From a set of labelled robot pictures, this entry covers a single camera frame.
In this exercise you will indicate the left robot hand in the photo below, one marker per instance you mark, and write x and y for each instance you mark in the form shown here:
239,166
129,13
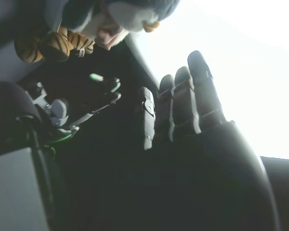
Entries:
187,108

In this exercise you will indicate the plush penguin with pink scarf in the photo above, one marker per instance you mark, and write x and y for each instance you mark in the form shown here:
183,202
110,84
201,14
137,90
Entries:
135,14

